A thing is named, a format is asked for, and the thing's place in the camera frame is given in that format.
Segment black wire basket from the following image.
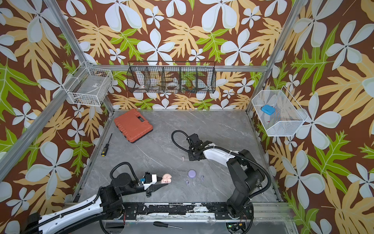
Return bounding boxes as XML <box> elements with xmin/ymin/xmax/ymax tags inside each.
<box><xmin>125</xmin><ymin>61</ymin><xmax>217</xmax><ymax>94</ymax></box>

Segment aluminium frame post left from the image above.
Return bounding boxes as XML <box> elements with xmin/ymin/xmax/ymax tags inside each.
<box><xmin>45</xmin><ymin>1</ymin><xmax>114</xmax><ymax>115</ymax></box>

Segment white mesh basket right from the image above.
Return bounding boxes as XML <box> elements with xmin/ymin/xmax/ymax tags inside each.
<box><xmin>252</xmin><ymin>87</ymin><xmax>308</xmax><ymax>137</ymax></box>

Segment red plastic tool case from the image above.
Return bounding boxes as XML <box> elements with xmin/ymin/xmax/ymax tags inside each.
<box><xmin>114</xmin><ymin>109</ymin><xmax>153</xmax><ymax>143</ymax></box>

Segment aluminium frame post right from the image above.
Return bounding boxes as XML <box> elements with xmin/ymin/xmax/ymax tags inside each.
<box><xmin>251</xmin><ymin>1</ymin><xmax>308</xmax><ymax>101</ymax></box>

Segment black screwdriver front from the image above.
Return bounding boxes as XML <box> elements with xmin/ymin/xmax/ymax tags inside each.
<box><xmin>153</xmin><ymin>221</ymin><xmax>182</xmax><ymax>230</ymax></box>

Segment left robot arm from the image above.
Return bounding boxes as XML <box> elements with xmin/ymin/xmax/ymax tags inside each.
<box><xmin>21</xmin><ymin>162</ymin><xmax>171</xmax><ymax>234</ymax></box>

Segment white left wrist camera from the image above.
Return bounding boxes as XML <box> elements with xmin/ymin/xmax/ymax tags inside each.
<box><xmin>139</xmin><ymin>172</ymin><xmax>158</xmax><ymax>190</ymax></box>

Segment white wire basket left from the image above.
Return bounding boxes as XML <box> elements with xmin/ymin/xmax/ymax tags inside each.
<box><xmin>64</xmin><ymin>63</ymin><xmax>114</xmax><ymax>107</ymax></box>

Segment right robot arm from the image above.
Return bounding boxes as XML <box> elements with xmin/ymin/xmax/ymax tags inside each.
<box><xmin>171</xmin><ymin>130</ymin><xmax>272</xmax><ymax>218</ymax></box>

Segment aluminium frame post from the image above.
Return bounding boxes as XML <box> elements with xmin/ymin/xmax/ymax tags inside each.
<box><xmin>45</xmin><ymin>1</ymin><xmax>114</xmax><ymax>115</ymax></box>
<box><xmin>251</xmin><ymin>1</ymin><xmax>308</xmax><ymax>101</ymax></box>

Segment yellow black screwdriver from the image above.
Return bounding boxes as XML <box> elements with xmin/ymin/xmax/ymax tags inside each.
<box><xmin>101</xmin><ymin>134</ymin><xmax>112</xmax><ymax>157</ymax></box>

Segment blue case in basket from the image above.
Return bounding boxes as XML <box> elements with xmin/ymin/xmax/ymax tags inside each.
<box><xmin>261</xmin><ymin>105</ymin><xmax>276</xmax><ymax>116</ymax></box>

